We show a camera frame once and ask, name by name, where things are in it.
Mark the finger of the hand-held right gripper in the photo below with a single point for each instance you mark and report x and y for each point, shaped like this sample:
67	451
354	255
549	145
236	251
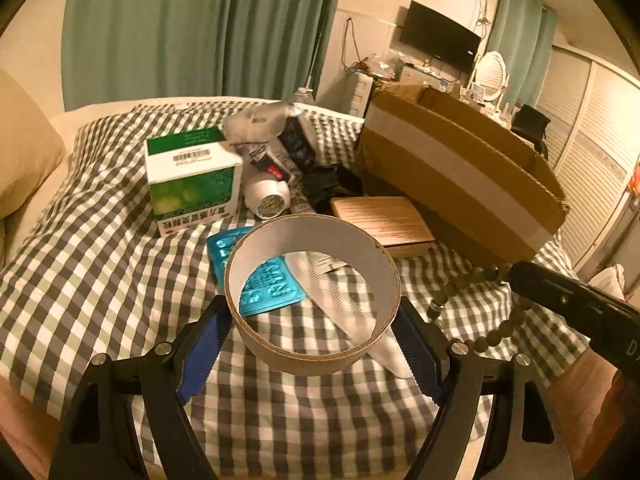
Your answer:
555	295

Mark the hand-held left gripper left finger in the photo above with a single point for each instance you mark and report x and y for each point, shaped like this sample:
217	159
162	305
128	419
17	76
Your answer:
200	355

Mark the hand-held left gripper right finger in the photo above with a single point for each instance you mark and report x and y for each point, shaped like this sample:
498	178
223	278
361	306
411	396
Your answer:
417	355

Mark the cardboard tape roll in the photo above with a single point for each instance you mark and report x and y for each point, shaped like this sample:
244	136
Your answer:
300	360

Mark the large cardboard box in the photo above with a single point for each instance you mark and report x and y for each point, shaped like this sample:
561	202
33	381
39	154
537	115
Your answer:
450	175

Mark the white navy tissue pack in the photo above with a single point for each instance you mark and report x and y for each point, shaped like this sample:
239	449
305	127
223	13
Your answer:
295	145

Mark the white folded cloth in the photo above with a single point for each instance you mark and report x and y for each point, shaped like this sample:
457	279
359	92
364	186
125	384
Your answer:
610	282

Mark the teal blister pack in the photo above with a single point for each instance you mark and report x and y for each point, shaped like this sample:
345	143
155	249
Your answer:
222	250

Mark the checked blanket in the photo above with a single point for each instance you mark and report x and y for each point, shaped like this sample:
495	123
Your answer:
100	260

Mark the flat wooden box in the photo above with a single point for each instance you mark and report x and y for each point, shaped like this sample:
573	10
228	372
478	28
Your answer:
380	220

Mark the orange hanging cloth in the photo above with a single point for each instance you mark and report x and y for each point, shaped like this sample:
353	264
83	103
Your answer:
635	175

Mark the green white medicine box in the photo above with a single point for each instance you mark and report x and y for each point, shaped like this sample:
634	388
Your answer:
190	195

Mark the white louvered wardrobe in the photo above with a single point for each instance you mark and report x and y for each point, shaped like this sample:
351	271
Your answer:
590	135

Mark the white plastic bottle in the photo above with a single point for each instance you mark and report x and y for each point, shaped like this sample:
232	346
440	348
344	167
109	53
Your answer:
265	195

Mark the black bag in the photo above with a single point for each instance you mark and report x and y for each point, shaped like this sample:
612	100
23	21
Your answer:
530	120

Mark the white oval mirror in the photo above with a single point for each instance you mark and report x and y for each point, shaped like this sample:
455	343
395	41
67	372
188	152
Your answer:
490	72

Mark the grey crumpled plastic bag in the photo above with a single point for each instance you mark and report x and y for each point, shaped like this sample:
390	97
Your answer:
250	122

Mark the narrow green curtain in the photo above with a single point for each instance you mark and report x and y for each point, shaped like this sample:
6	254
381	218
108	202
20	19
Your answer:
525	35

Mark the cluttered desk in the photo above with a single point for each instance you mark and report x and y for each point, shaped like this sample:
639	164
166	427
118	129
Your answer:
415	72

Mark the white drawer cabinet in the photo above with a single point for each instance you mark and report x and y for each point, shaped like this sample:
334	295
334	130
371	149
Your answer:
360	95

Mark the beige pillow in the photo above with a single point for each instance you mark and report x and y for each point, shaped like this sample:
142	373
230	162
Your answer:
25	150

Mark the clear water bottle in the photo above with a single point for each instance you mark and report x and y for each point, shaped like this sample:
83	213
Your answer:
303	96

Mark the wide green curtain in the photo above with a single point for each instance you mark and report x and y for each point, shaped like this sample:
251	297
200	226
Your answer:
175	30

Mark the wall television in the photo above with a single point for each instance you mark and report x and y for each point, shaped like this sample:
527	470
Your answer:
440	35

